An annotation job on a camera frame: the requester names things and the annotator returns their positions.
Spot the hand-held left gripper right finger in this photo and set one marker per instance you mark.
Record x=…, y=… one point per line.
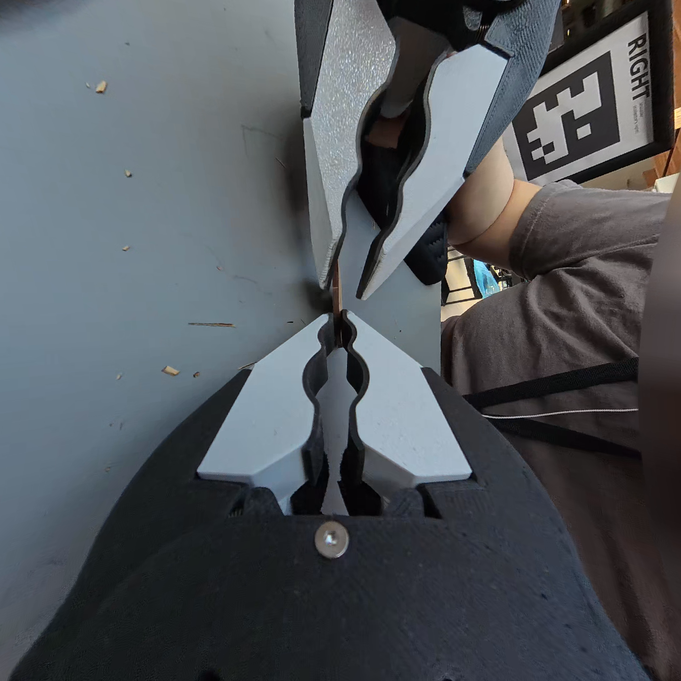
x=409, y=425

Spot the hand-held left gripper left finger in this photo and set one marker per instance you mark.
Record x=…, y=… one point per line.
x=255, y=425

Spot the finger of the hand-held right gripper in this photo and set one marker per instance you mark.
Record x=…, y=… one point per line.
x=452, y=133
x=346, y=80

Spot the thin wooden stick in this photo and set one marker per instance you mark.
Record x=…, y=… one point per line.
x=336, y=287

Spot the person's right forearm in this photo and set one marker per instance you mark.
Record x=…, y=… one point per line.
x=489, y=213

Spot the person's right hand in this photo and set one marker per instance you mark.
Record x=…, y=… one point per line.
x=386, y=133

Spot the framed right marker sign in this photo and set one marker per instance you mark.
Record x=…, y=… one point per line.
x=574, y=117

